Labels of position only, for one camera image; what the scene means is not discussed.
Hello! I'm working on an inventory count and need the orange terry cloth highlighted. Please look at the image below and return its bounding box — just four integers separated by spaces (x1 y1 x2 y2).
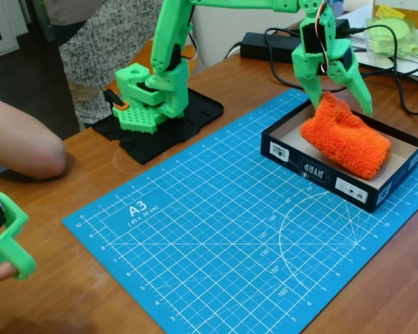
299 92 392 181

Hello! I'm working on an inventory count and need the dark blue cardboard box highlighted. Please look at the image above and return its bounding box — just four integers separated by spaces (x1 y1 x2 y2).
260 100 418 214

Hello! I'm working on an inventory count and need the green leader arm handle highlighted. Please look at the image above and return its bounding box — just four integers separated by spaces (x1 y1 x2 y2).
0 180 38 281

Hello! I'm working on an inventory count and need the bare person forearm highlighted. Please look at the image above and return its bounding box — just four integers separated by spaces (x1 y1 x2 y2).
0 94 68 181

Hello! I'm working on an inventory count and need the black power adapter white label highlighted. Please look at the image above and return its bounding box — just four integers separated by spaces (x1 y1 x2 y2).
333 19 351 40

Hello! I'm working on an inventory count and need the black power adapter blue LED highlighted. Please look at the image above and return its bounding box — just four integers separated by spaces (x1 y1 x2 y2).
239 32 304 64

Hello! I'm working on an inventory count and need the plastic bag of green parts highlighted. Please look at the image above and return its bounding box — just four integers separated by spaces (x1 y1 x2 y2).
364 16 418 61

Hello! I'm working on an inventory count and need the yellow cardboard box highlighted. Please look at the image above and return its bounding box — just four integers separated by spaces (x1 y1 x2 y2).
371 0 418 31

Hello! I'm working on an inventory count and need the black and orange clamp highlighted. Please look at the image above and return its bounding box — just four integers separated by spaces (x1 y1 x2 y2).
103 89 130 112

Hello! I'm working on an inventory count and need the person in speckled shirt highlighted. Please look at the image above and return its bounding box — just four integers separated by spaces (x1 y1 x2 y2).
43 0 164 129

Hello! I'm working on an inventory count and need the blue A3 cutting mat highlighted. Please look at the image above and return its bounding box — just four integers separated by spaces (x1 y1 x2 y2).
61 88 418 334

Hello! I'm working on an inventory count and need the white framed glass door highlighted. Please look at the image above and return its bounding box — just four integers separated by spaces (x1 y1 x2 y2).
0 0 21 63

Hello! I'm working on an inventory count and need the white red servo wire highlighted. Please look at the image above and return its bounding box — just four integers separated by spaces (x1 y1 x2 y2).
179 0 332 77

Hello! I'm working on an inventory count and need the thin grey cable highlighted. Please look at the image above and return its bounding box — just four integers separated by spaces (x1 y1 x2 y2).
224 40 245 61

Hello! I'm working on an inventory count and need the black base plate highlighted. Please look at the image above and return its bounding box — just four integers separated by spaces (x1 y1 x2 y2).
92 86 226 165

